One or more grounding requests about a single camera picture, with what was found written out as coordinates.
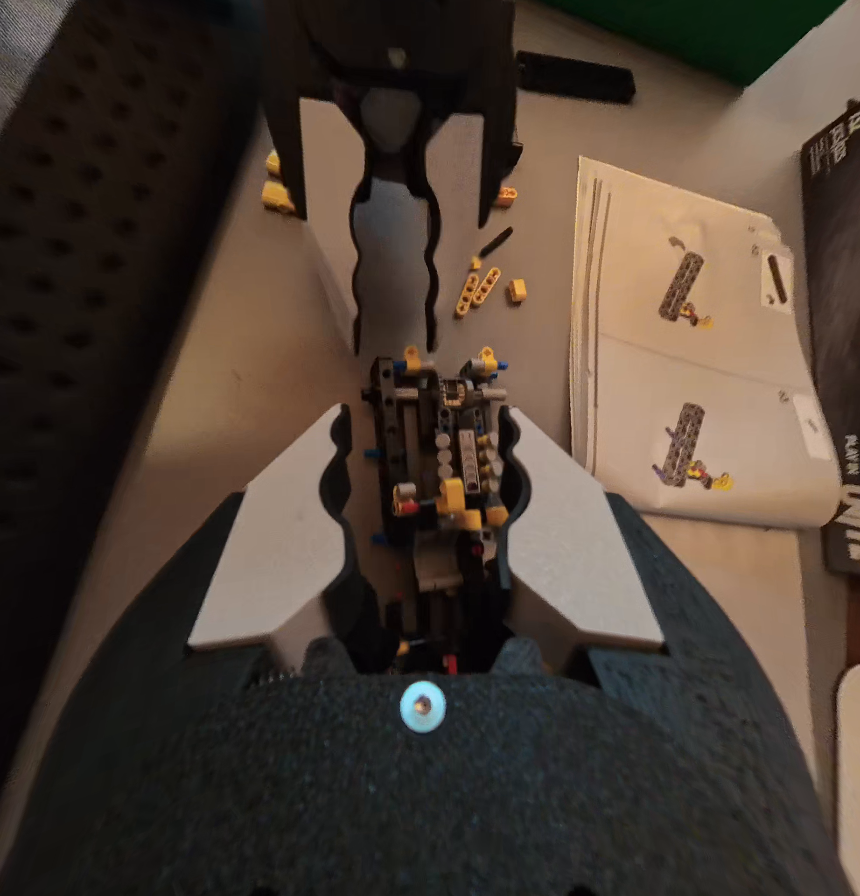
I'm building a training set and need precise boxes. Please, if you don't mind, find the lego set box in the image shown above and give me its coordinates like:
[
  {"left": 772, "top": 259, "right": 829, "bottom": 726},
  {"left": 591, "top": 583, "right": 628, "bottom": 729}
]
[{"left": 801, "top": 105, "right": 860, "bottom": 575}]

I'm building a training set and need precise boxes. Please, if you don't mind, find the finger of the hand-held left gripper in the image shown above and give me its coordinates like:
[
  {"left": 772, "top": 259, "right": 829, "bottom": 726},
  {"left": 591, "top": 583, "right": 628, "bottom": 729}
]
[
  {"left": 419, "top": 113, "right": 490, "bottom": 351},
  {"left": 300, "top": 98, "right": 372, "bottom": 355}
]

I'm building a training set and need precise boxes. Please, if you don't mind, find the black lego brick beam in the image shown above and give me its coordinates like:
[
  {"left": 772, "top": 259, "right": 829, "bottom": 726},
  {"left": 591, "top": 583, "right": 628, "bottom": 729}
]
[{"left": 517, "top": 50, "right": 637, "bottom": 105}]

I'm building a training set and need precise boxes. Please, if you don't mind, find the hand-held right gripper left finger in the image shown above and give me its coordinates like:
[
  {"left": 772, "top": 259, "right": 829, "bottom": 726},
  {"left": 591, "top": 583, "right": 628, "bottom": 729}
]
[{"left": 188, "top": 403, "right": 392, "bottom": 676}]

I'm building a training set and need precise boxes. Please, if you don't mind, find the black perforated panel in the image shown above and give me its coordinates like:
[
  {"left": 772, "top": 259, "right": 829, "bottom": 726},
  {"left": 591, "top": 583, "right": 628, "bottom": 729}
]
[{"left": 0, "top": 0, "right": 270, "bottom": 834}]

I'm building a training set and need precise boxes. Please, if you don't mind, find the lego car chassis model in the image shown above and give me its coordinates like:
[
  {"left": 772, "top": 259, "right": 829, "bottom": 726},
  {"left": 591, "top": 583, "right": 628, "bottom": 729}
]
[{"left": 363, "top": 346, "right": 515, "bottom": 673}]

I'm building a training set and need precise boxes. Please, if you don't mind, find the green plastic box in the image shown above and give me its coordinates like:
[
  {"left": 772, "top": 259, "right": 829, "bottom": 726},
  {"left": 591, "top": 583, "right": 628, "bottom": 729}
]
[{"left": 542, "top": 0, "right": 847, "bottom": 86}]

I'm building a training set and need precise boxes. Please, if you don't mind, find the black lego frame subassembly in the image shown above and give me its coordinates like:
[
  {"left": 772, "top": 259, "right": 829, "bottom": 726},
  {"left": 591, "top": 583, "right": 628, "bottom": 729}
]
[{"left": 370, "top": 357, "right": 417, "bottom": 548}]

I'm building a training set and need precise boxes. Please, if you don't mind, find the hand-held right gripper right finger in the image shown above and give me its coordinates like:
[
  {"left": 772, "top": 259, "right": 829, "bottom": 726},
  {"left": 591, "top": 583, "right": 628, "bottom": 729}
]
[{"left": 496, "top": 405, "right": 666, "bottom": 674}]

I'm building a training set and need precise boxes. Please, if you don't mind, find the lego instruction booklet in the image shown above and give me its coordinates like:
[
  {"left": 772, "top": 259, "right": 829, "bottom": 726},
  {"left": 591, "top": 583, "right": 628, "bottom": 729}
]
[{"left": 570, "top": 155, "right": 844, "bottom": 771}]

